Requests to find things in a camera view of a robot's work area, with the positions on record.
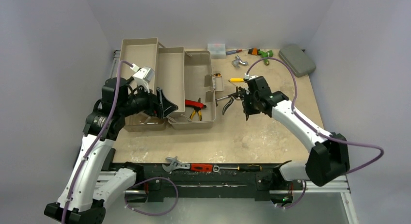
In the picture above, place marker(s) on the black grey pruning shears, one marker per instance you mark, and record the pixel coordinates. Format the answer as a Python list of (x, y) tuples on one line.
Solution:
[(238, 95)]

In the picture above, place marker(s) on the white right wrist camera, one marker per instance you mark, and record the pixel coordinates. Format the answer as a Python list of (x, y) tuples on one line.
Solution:
[(248, 77)]

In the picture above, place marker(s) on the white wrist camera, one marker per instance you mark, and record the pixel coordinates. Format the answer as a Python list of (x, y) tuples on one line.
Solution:
[(143, 76), (248, 77)]

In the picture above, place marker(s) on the red black folding tool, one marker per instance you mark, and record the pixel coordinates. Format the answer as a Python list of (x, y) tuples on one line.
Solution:
[(197, 105)]

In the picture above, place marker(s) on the black orange screwdriver on base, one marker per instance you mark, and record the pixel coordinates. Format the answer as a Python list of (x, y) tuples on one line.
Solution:
[(242, 168)]

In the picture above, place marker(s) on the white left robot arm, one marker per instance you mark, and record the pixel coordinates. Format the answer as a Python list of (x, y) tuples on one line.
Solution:
[(82, 202)]

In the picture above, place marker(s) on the black left corner block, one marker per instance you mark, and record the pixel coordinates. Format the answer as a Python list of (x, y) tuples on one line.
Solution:
[(109, 158)]

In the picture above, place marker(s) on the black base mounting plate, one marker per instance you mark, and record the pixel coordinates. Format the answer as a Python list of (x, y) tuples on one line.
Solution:
[(154, 184)]

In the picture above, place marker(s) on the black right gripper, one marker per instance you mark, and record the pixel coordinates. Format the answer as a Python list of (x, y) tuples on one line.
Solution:
[(245, 102)]

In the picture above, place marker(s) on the clear plastic screw box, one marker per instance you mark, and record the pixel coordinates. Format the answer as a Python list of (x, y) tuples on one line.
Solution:
[(216, 50)]

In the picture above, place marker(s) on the red blue small screwdriver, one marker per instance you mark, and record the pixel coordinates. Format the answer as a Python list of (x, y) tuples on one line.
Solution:
[(235, 51)]

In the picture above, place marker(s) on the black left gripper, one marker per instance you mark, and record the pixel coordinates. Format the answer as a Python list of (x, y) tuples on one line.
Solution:
[(155, 102)]

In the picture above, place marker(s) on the aluminium frame rail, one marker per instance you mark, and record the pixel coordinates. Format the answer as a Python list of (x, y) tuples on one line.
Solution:
[(338, 185)]

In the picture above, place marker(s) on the beige plastic tool box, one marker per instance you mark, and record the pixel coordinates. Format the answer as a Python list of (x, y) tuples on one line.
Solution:
[(182, 74)]

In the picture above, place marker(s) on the yellow black pliers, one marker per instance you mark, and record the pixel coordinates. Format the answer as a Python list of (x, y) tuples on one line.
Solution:
[(196, 112)]

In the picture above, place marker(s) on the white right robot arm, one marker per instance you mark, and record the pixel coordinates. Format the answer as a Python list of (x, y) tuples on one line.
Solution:
[(328, 153)]

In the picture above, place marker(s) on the grey sharpening stone block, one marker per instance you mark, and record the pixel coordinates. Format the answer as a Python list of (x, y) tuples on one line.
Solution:
[(299, 63)]

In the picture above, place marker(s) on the green orange spray nozzle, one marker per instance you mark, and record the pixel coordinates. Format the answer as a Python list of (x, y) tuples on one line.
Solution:
[(262, 54)]

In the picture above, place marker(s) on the red handled adjustable wrench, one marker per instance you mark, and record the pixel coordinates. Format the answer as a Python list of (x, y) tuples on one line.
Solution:
[(174, 164)]

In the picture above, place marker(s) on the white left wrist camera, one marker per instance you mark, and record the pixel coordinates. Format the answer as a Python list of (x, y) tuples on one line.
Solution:
[(143, 76)]

